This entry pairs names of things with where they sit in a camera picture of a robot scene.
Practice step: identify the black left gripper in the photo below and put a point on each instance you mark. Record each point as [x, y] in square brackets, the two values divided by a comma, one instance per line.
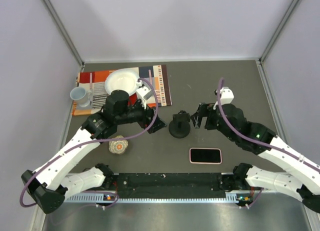
[148, 112]

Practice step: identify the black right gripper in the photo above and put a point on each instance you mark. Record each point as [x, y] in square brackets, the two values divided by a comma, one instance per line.
[202, 111]

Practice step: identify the black phone stand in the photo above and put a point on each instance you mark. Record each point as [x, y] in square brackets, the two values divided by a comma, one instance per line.
[180, 127]

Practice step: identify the black phone pink case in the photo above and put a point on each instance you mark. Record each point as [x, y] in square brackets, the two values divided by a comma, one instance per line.
[206, 156]

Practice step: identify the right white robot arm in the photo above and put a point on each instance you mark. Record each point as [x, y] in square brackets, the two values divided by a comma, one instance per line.
[302, 178]

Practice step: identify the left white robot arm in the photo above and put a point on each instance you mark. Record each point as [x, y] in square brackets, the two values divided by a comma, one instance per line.
[50, 184]

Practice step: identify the colourful patchwork placemat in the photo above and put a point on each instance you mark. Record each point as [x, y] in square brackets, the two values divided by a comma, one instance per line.
[160, 83]

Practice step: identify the white round plate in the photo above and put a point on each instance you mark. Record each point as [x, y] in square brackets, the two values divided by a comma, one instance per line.
[125, 79]

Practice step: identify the light blue mug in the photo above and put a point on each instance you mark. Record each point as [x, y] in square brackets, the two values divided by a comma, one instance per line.
[81, 96]

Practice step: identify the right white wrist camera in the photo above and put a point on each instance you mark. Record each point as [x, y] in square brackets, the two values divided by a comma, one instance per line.
[225, 94]

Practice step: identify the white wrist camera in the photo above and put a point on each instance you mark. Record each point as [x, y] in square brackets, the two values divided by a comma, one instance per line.
[143, 93]
[225, 94]

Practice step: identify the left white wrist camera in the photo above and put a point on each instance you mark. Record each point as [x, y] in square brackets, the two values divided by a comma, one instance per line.
[143, 93]

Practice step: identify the pink handled fork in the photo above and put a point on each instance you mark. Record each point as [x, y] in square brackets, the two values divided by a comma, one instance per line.
[150, 76]

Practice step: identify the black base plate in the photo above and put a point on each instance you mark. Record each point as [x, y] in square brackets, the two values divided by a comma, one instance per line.
[176, 183]

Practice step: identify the pink handled knife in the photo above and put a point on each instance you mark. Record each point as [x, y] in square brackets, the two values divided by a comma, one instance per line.
[91, 83]

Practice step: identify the grey slotted cable duct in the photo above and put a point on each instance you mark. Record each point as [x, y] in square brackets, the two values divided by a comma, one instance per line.
[104, 198]

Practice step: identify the right aluminium frame post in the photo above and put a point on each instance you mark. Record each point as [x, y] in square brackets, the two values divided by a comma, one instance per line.
[284, 20]

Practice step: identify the aluminium frame post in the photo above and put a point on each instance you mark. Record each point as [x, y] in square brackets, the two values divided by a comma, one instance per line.
[63, 32]
[284, 20]

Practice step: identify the left aluminium frame post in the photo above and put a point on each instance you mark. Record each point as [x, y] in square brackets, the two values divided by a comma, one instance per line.
[63, 32]

